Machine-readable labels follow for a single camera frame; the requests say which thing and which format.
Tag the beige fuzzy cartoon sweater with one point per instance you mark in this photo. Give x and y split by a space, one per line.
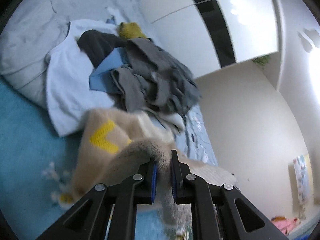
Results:
113 146

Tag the yellow green garment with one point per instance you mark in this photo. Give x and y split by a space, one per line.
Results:
130 30

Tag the light blue floral quilt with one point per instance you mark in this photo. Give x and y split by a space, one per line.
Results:
41 59

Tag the dark grey clothes pile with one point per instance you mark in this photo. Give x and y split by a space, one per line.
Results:
152 79

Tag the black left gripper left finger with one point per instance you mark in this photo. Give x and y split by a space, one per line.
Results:
107 212

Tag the wall poster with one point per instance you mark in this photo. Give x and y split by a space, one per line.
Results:
300 164

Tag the pink cloth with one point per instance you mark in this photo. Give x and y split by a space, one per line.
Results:
285 225

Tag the teal floral bed blanket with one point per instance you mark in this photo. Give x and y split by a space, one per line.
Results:
35 163

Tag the light blue shirt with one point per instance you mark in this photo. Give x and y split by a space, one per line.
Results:
68 95

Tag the blue folded garment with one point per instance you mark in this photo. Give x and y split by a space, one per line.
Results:
101 78

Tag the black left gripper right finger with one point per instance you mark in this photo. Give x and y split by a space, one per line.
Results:
218 212

